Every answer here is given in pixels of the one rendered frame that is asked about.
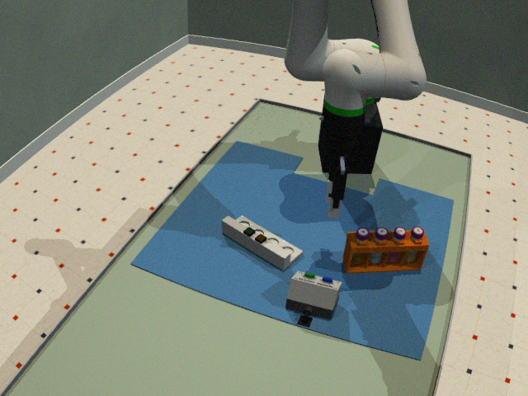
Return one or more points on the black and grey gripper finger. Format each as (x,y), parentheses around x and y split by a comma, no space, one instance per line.
(330,172)
(338,186)

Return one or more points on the blue flat mat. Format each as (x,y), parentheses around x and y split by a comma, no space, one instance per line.
(389,311)

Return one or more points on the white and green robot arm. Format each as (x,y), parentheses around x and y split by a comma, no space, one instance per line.
(393,69)

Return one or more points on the purple screw cap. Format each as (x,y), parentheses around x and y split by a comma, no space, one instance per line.
(362,233)
(417,232)
(400,233)
(381,233)

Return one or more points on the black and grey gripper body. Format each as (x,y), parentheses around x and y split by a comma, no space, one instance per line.
(340,145)

